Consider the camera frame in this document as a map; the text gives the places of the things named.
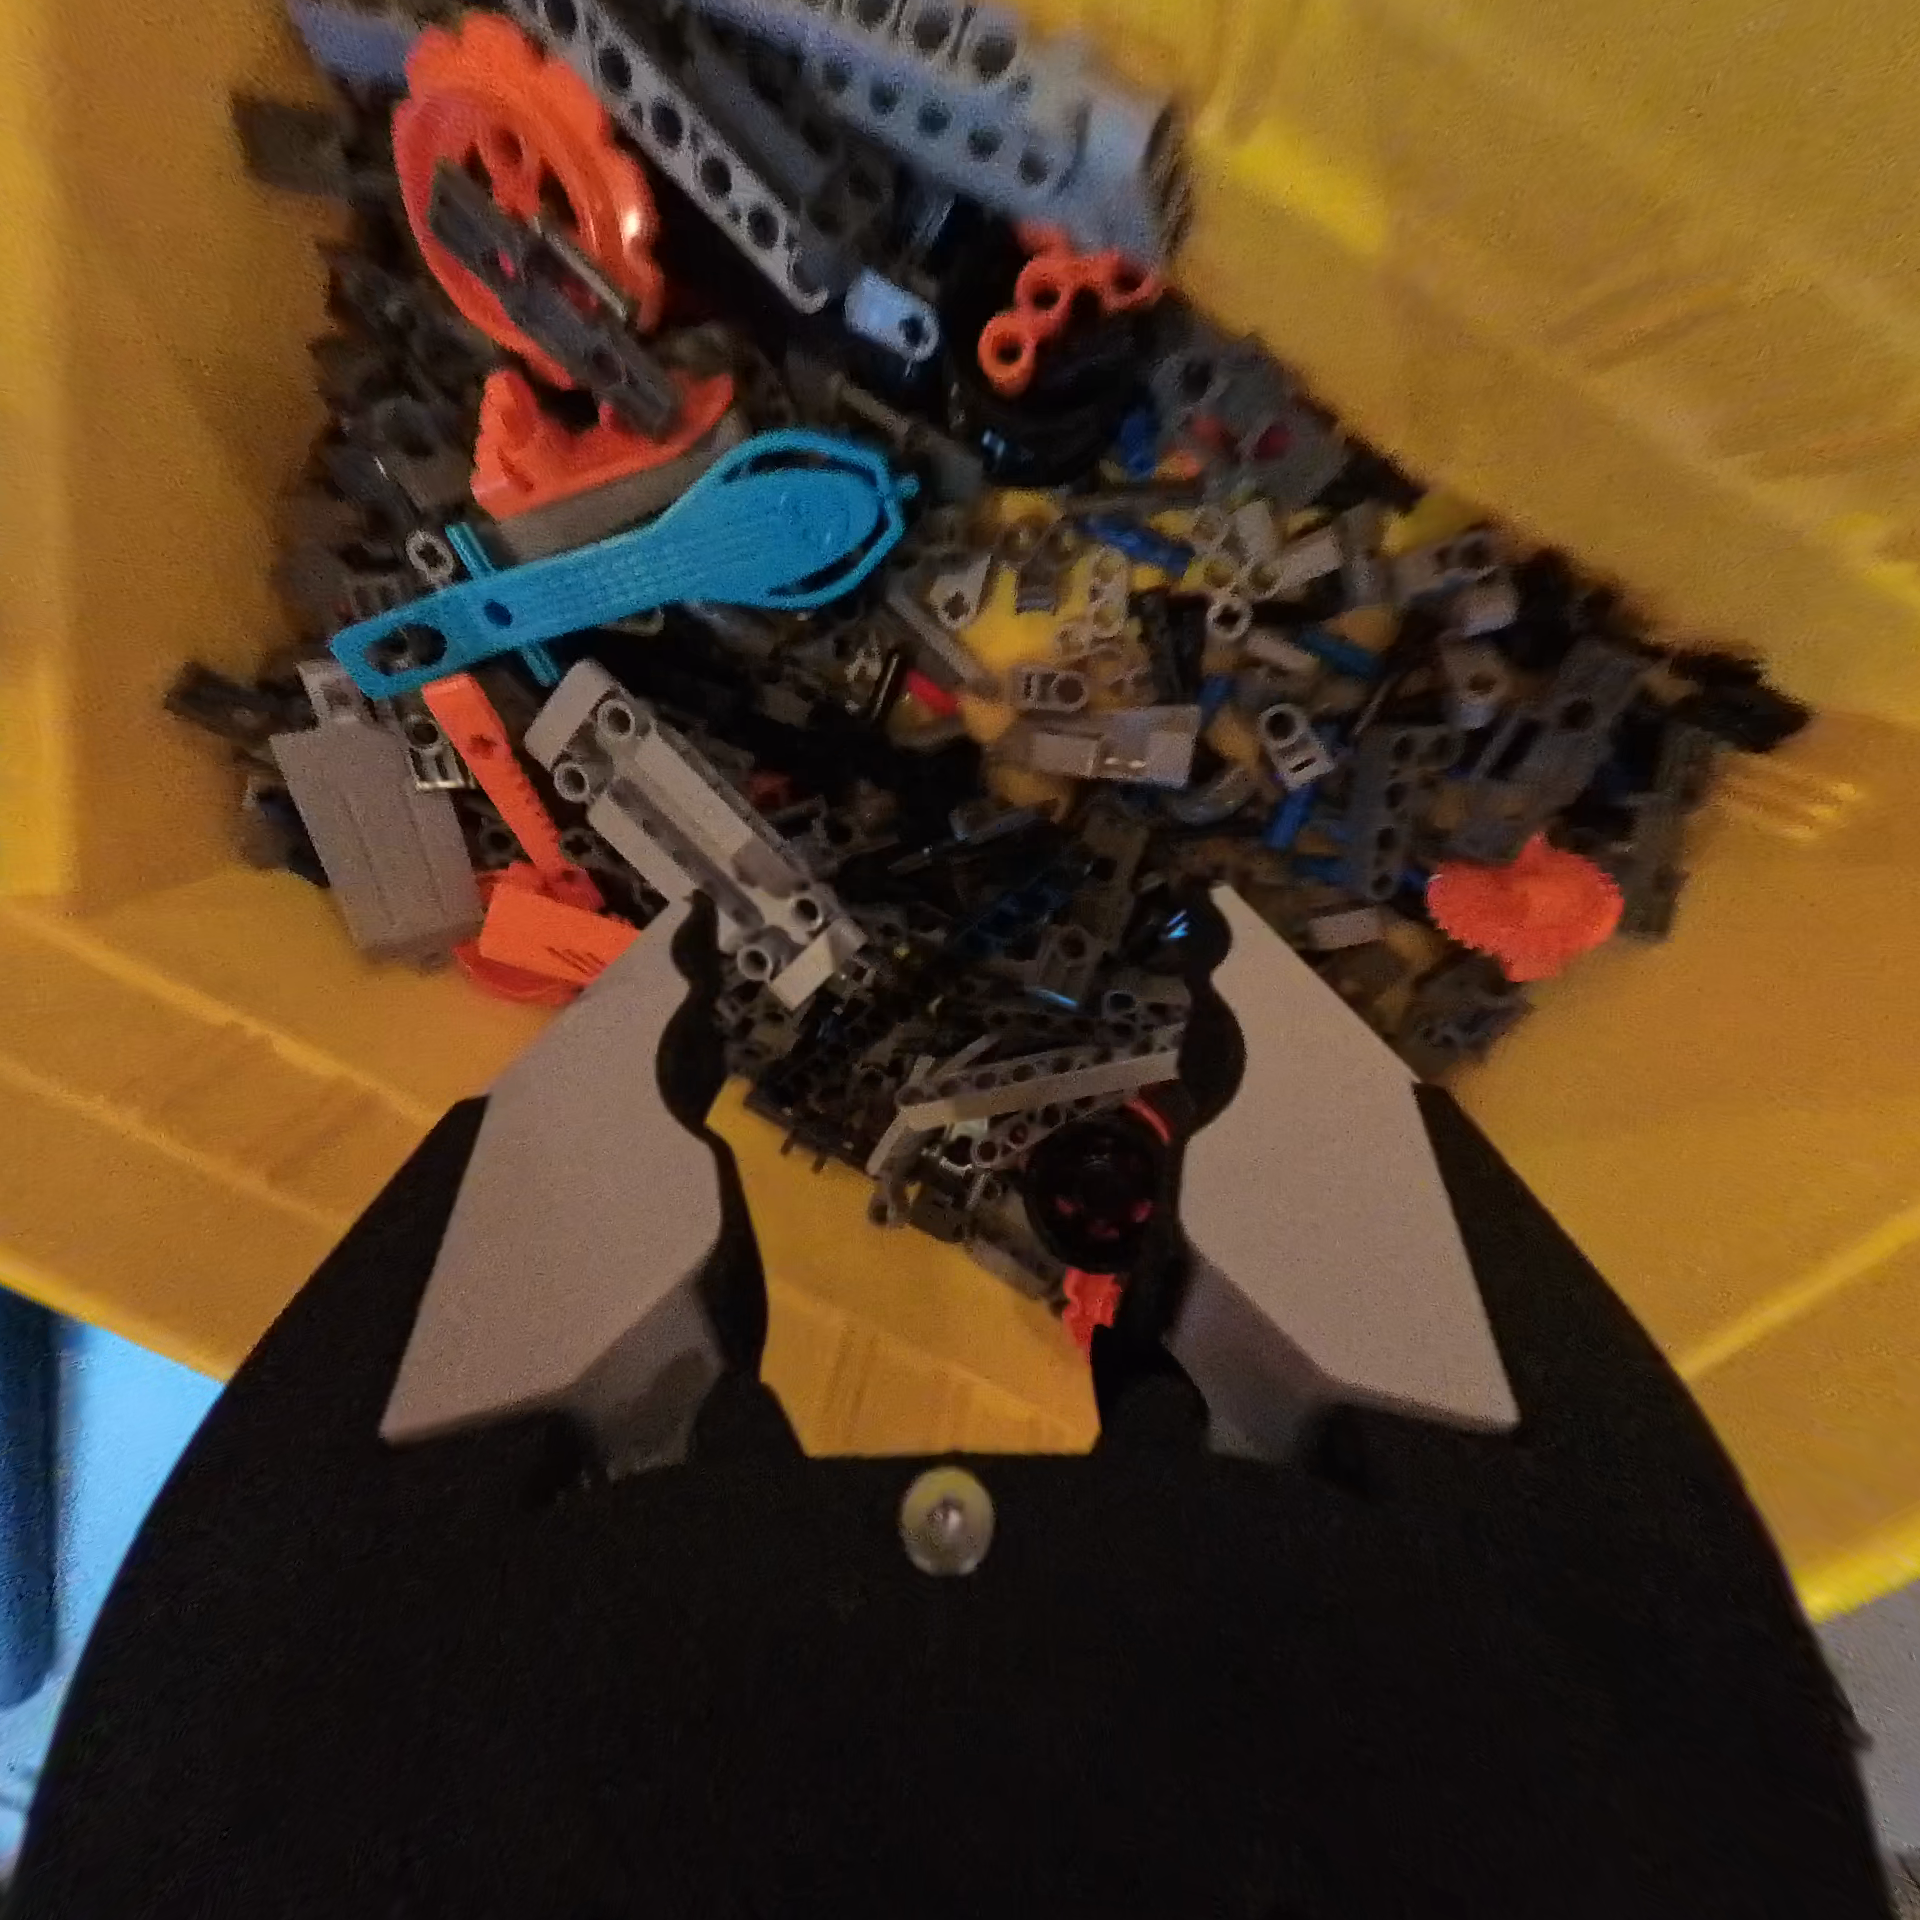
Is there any large orange gear wheel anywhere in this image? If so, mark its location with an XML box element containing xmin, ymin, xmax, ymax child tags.
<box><xmin>393</xmin><ymin>17</ymin><xmax>668</xmax><ymax>391</ymax></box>

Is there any orange curved block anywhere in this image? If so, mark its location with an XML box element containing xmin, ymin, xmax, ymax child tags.
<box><xmin>475</xmin><ymin>367</ymin><xmax>740</xmax><ymax>519</ymax></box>

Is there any orange fin panel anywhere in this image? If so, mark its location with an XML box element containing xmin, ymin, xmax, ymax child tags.
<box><xmin>477</xmin><ymin>869</ymin><xmax>639</xmax><ymax>993</ymax></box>

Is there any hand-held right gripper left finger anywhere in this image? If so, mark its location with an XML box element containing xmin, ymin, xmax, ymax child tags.
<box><xmin>378</xmin><ymin>899</ymin><xmax>772</xmax><ymax>1481</ymax></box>

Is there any dark grey short beam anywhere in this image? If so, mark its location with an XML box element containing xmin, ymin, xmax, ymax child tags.
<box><xmin>428</xmin><ymin>158</ymin><xmax>683</xmax><ymax>438</ymax></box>

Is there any yellow plastic bin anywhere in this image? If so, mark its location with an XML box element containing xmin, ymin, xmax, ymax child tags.
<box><xmin>0</xmin><ymin>0</ymin><xmax>1920</xmax><ymax>1623</ymax></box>

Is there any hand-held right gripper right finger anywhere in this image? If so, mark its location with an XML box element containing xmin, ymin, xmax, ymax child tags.
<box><xmin>1091</xmin><ymin>882</ymin><xmax>1522</xmax><ymax>1464</ymax></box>

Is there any black rubber tyre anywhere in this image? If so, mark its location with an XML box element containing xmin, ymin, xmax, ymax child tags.
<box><xmin>960</xmin><ymin>324</ymin><xmax>1163</xmax><ymax>489</ymax></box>

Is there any wide grey holed frame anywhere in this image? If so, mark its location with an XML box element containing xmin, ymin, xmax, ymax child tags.
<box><xmin>718</xmin><ymin>0</ymin><xmax>1174</xmax><ymax>257</ymax></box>

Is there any blue desk mat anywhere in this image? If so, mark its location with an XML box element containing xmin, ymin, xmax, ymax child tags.
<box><xmin>60</xmin><ymin>1321</ymin><xmax>228</xmax><ymax>1682</ymax></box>

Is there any orange bevel gear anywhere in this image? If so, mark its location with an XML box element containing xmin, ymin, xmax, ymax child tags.
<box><xmin>1421</xmin><ymin>832</ymin><xmax>1625</xmax><ymax>983</ymax></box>

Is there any grey curved panel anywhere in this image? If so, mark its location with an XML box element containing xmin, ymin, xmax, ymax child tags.
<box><xmin>270</xmin><ymin>659</ymin><xmax>486</xmax><ymax>970</ymax></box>

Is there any black round disc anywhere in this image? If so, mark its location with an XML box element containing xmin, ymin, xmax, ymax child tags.
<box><xmin>1028</xmin><ymin>1117</ymin><xmax>1174</xmax><ymax>1272</ymax></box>

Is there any long grey pin-hole panel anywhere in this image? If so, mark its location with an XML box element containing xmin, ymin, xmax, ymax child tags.
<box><xmin>527</xmin><ymin>659</ymin><xmax>870</xmax><ymax>1009</ymax></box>

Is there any pile of small building parts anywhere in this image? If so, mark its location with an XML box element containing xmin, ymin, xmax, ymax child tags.
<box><xmin>166</xmin><ymin>0</ymin><xmax>1815</xmax><ymax>1351</ymax></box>

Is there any long light grey holed beam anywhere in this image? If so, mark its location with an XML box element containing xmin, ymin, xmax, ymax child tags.
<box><xmin>516</xmin><ymin>0</ymin><xmax>843</xmax><ymax>309</ymax></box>

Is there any blue plastic separator tool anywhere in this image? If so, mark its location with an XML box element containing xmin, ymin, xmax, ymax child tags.
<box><xmin>331</xmin><ymin>430</ymin><xmax>920</xmax><ymax>698</ymax></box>

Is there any orange toothed rack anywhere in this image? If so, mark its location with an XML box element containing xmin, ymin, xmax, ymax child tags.
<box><xmin>424</xmin><ymin>676</ymin><xmax>578</xmax><ymax>888</ymax></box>

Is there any orange round wheel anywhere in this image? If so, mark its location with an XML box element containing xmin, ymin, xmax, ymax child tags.
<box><xmin>452</xmin><ymin>936</ymin><xmax>596</xmax><ymax>1009</ymax></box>

